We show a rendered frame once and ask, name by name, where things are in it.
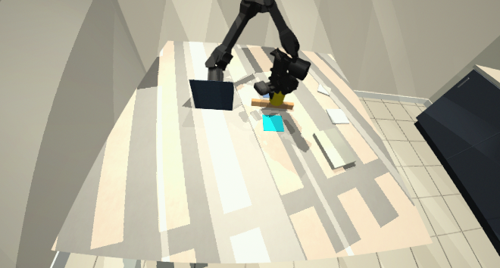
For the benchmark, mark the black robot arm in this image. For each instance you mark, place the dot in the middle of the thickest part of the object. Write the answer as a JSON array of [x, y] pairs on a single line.
[[222, 55]]

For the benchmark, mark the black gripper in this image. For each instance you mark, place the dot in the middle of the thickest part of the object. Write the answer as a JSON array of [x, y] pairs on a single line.
[[264, 88]]

